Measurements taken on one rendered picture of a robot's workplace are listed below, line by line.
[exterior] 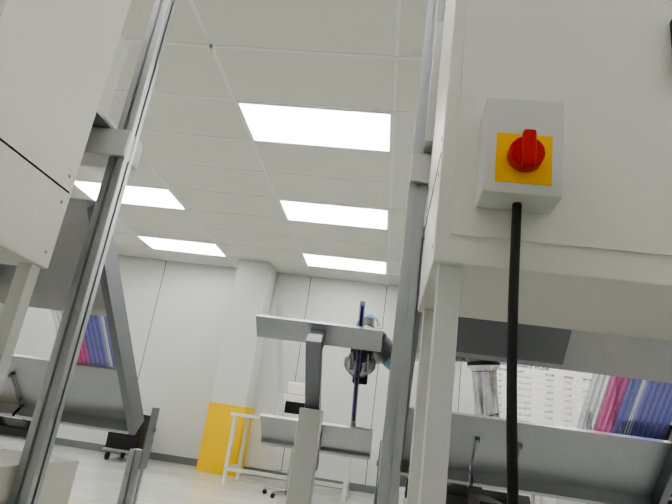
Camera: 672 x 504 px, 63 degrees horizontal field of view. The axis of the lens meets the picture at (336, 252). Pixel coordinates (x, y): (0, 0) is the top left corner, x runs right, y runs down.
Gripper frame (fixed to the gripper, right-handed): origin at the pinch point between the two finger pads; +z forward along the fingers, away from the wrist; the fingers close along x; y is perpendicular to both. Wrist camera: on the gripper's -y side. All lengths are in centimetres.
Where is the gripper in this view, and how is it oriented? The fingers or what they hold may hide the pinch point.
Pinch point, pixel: (357, 376)
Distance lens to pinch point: 158.2
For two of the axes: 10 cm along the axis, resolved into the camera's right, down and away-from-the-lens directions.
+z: -1.4, 2.5, -9.6
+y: 0.8, -9.6, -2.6
